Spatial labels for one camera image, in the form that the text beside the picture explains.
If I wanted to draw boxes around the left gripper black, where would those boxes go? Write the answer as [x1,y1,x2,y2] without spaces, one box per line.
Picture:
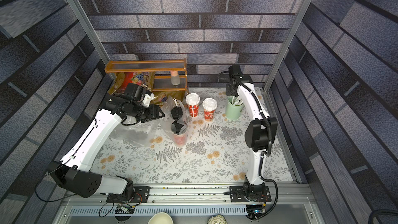
[133,103,167,122]

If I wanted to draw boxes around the clear plastic carrier bag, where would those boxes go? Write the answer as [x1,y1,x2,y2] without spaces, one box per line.
[161,96,188,148]

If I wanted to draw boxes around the red cup black lid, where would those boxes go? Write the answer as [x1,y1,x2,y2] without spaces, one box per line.
[171,120,188,148]
[171,106,184,120]

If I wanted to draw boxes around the red cup white lid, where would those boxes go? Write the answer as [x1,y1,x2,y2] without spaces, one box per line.
[202,97,218,121]
[186,93,200,117]

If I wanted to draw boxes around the red cup black lid front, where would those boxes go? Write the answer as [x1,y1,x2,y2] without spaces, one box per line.
[171,120,188,148]

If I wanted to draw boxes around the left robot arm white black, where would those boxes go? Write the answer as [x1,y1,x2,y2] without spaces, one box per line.
[48,84,165,203]

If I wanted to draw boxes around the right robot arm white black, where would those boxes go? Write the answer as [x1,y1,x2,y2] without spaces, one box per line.
[218,64,278,203]

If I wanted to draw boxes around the white wrapped straws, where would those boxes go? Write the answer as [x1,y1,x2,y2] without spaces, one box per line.
[231,96,244,106]

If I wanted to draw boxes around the green straw holder cup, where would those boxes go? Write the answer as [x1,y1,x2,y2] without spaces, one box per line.
[226,96,244,120]

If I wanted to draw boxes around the gold snack bag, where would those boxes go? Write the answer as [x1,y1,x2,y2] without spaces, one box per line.
[151,91,185,105]

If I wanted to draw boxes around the red snack bag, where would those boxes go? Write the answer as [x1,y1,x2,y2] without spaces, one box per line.
[108,72,155,95]

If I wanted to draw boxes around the orange two-tier shelf rack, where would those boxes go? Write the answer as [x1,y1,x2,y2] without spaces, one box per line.
[105,59,189,98]

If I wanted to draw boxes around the small pink white bottle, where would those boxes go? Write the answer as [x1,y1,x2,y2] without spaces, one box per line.
[170,71,181,86]

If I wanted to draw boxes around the white bowl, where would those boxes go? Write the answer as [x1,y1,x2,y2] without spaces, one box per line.
[148,213,174,224]

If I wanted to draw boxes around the patterned round object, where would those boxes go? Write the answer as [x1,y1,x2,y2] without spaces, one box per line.
[207,215,228,224]

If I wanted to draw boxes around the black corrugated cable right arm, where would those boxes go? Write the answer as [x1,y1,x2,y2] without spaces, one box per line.
[217,69,279,215]

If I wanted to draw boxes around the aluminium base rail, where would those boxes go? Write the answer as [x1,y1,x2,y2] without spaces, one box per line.
[56,182,320,223]

